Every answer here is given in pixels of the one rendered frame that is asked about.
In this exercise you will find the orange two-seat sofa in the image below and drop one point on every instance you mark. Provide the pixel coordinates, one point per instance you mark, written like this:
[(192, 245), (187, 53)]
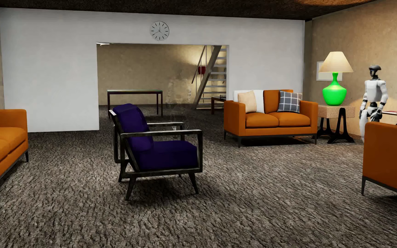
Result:
[(271, 120)]

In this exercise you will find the cork-top side table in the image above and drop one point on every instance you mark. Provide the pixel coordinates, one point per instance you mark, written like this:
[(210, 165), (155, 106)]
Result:
[(334, 111)]

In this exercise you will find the white robot legs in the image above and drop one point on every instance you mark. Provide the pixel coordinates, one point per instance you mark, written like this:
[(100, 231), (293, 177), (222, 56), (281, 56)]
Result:
[(365, 122)]

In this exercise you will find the white framed wall picture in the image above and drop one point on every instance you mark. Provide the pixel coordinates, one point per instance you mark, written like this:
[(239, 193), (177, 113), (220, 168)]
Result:
[(322, 76)]

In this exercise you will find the green lamp, cream shade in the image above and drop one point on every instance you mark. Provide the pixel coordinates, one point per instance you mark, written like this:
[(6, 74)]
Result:
[(334, 93)]

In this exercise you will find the black robot head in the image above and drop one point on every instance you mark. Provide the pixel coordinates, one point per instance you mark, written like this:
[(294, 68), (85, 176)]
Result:
[(374, 70)]

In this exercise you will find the open wooden staircase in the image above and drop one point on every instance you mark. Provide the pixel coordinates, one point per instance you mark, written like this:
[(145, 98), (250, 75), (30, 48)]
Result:
[(207, 77)]

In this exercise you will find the round white wall clock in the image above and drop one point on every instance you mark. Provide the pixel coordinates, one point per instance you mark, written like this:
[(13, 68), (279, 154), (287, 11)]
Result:
[(159, 30)]

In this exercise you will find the small dark bench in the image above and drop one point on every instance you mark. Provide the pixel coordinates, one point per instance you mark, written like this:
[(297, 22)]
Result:
[(217, 99)]

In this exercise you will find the red wall-mounted object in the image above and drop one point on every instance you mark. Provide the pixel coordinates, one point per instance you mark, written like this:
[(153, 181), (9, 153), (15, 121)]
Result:
[(202, 70)]

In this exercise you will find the beige square cushion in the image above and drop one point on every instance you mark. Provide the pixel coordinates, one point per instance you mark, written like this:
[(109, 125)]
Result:
[(247, 102)]

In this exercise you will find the white ceiling light strip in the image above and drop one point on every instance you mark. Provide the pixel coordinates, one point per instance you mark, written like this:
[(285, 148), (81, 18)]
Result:
[(102, 43)]

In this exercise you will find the dark long-legged table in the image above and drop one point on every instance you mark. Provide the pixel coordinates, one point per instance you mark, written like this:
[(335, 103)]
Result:
[(134, 91)]

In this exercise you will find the grey plaid cushion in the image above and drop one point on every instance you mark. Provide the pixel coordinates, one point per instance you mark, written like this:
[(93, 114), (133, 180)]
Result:
[(289, 102)]

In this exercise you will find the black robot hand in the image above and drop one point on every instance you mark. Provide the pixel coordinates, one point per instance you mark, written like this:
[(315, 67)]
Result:
[(360, 114), (376, 116)]

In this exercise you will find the navy armchair, dark wood frame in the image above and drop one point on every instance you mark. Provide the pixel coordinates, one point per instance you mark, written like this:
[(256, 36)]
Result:
[(164, 153)]

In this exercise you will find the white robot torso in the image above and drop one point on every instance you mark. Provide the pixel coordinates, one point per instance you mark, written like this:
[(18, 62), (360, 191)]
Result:
[(373, 91)]

